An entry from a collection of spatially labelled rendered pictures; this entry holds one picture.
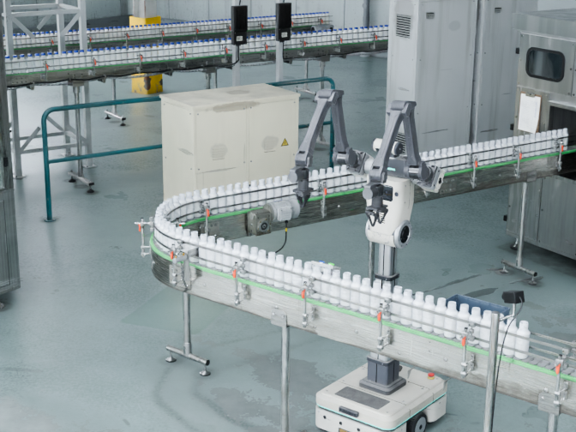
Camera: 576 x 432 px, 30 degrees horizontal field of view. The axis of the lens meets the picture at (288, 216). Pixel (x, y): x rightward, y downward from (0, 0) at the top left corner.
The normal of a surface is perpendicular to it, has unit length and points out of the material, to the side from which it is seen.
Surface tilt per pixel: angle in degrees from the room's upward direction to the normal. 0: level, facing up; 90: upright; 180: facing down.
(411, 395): 0
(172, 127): 90
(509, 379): 90
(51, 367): 0
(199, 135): 90
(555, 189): 90
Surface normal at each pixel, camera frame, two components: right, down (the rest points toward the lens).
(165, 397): 0.01, -0.95
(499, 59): 0.56, 0.25
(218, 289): -0.62, 0.22
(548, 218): -0.84, 0.13
